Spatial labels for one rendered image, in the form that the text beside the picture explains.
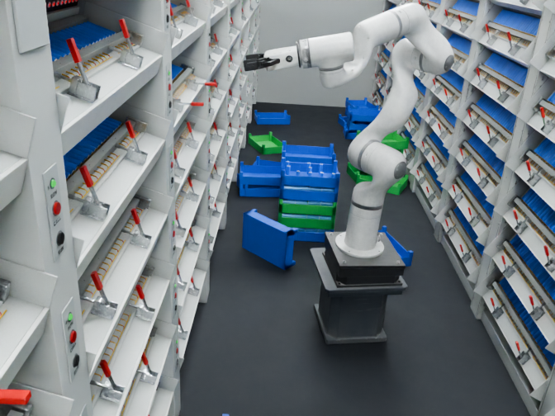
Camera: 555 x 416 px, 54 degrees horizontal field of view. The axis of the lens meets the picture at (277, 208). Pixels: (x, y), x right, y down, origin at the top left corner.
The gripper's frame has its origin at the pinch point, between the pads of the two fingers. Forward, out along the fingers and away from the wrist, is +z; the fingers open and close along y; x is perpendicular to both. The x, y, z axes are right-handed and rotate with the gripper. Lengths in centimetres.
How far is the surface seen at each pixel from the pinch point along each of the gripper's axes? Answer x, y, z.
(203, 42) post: 4.3, 30.2, 17.4
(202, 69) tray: -4.8, 29.9, 19.7
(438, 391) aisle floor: -122, -15, -49
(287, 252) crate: -101, 63, 4
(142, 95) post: 2.7, -39.8, 21.9
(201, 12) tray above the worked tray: 14.1, 29.9, 15.9
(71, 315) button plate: -13, -105, 19
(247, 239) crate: -100, 79, 24
